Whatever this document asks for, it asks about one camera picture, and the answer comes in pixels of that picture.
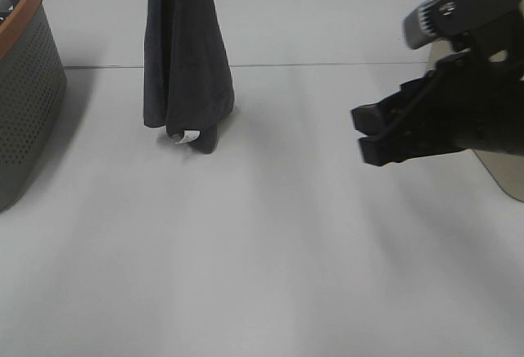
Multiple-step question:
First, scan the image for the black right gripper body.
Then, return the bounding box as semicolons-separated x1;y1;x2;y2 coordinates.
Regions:
378;25;523;163

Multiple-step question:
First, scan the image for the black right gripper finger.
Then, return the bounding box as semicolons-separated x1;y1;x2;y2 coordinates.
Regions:
358;137;404;166
350;103;387;134

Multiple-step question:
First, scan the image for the dark grey towel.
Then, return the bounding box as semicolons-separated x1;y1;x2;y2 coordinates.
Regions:
142;0;235;154

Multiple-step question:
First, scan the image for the beige basket grey rim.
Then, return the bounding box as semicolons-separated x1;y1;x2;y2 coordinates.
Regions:
422;0;524;203

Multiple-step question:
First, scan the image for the grey perforated basket orange rim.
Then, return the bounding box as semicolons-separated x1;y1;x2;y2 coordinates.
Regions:
1;0;67;210

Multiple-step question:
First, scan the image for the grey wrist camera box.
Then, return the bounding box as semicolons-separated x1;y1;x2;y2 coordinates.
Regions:
403;0;521;50

